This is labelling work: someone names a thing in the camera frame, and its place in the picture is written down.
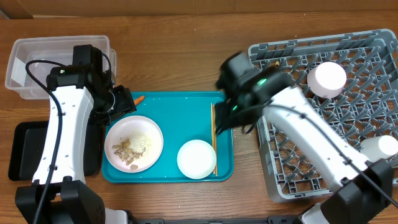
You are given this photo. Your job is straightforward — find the black tray bin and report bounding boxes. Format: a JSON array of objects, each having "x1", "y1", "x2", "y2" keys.
[{"x1": 8, "y1": 121, "x2": 104, "y2": 181}]

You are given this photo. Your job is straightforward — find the orange carrot piece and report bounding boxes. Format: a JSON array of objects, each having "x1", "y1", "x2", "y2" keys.
[{"x1": 134, "y1": 95, "x2": 146, "y2": 106}]

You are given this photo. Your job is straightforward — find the white bowl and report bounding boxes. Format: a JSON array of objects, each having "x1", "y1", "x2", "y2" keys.
[{"x1": 177, "y1": 139, "x2": 216, "y2": 180}]

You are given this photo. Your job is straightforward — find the teal serving tray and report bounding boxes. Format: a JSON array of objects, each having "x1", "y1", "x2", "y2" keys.
[{"x1": 102, "y1": 91, "x2": 224, "y2": 184}]

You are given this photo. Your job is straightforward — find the grey dishwasher rack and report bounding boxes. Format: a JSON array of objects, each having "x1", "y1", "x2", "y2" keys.
[{"x1": 248, "y1": 29, "x2": 397, "y2": 203}]

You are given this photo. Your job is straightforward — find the white paper cup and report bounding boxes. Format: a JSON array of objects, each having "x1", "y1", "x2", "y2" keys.
[{"x1": 361, "y1": 135, "x2": 397, "y2": 162}]

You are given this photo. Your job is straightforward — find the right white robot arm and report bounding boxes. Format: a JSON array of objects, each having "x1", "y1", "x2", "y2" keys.
[{"x1": 215, "y1": 52, "x2": 397, "y2": 223}]

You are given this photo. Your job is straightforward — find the clear plastic bin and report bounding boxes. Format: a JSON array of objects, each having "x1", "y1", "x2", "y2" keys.
[{"x1": 4, "y1": 35, "x2": 118, "y2": 100}]

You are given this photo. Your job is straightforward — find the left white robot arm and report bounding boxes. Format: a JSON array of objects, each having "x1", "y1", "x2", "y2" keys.
[{"x1": 15, "y1": 45, "x2": 136, "y2": 223}]

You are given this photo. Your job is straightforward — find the pink plate with food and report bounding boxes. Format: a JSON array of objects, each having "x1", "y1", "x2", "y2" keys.
[{"x1": 104, "y1": 116, "x2": 164, "y2": 173}]

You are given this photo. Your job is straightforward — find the wooden chopstick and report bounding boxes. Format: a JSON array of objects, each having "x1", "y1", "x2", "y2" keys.
[
  {"x1": 211, "y1": 104, "x2": 218, "y2": 176},
  {"x1": 211, "y1": 103, "x2": 217, "y2": 176}
]

